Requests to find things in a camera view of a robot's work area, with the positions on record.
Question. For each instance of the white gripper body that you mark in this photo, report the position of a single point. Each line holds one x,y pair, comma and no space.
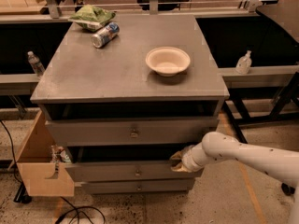
188,160

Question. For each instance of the grey drawer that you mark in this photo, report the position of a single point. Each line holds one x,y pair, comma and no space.
160,185
113,132
125,163

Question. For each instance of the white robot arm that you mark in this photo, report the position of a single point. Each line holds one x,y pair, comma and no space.
281,164

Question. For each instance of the grey bottom drawer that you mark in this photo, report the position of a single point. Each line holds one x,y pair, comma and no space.
160,185

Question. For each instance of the grey top drawer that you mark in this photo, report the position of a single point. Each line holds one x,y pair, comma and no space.
113,132

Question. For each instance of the grey drawer cabinet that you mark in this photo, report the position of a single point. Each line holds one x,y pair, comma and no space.
114,82

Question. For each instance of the white paper bowl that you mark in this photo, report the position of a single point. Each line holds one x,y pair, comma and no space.
168,61

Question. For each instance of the black caster wheel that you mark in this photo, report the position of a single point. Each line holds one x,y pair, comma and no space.
287,190

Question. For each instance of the hand sanitizer pump bottle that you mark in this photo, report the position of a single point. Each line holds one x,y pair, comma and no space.
244,64

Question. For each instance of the snack packets in box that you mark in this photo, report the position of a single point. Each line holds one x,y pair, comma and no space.
58,154

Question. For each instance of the blue white soda can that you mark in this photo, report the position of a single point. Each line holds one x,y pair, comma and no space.
105,35

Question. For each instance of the wooden side box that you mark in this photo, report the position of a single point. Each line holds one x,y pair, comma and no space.
39,173

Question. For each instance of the green chip bag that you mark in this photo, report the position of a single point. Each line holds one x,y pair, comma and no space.
92,18

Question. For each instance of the clear water bottle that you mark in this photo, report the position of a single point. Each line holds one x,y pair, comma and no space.
36,64

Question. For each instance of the grey metal side rail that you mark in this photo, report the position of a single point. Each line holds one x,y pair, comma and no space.
259,77

